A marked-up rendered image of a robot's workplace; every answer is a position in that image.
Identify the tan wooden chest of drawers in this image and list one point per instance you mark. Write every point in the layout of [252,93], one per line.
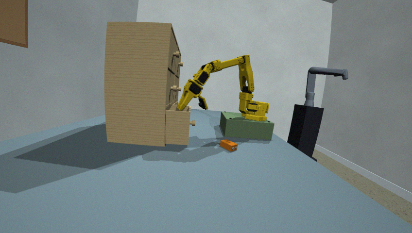
[135,81]

